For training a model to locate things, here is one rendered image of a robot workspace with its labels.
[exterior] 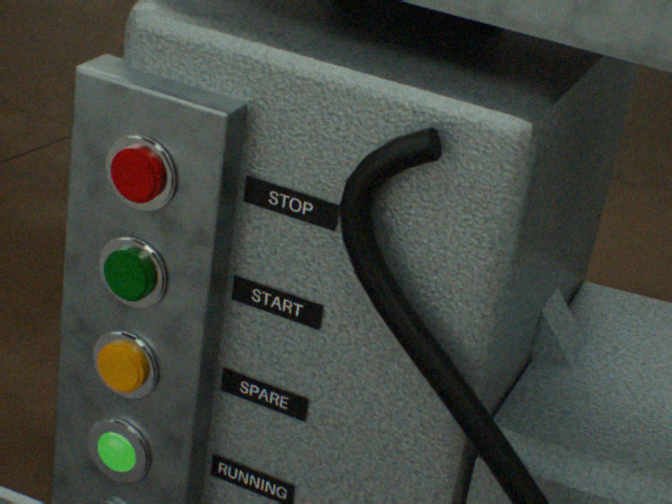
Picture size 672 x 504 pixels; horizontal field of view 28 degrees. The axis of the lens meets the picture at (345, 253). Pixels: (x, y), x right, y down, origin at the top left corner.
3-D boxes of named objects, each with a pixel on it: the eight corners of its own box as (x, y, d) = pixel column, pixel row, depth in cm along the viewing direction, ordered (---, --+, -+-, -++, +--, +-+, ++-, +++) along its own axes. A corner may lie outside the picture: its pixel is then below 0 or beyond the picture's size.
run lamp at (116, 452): (145, 470, 68) (148, 431, 67) (130, 484, 67) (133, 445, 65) (105, 454, 68) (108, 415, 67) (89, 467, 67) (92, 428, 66)
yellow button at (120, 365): (150, 392, 65) (154, 347, 64) (138, 402, 64) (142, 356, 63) (105, 374, 66) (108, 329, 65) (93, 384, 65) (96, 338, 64)
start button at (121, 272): (158, 301, 63) (163, 253, 62) (146, 310, 62) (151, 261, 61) (111, 284, 64) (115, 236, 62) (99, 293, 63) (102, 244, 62)
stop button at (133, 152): (167, 204, 61) (172, 151, 59) (155, 212, 60) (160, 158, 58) (118, 187, 61) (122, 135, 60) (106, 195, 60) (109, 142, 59)
